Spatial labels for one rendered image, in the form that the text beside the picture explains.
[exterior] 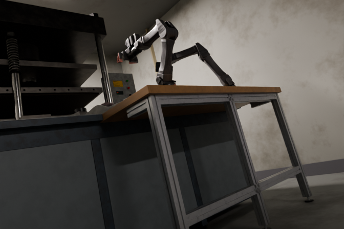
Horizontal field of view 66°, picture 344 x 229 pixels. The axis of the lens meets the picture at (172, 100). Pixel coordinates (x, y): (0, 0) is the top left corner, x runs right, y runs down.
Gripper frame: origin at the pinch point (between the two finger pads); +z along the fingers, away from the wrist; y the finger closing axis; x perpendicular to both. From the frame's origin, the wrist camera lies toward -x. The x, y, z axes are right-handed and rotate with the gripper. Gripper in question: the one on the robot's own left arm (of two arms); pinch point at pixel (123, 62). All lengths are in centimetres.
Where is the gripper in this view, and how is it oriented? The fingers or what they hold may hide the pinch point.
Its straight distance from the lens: 189.2
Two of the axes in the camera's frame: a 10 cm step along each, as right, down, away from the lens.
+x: 2.4, 9.4, -2.4
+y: -7.5, 0.2, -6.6
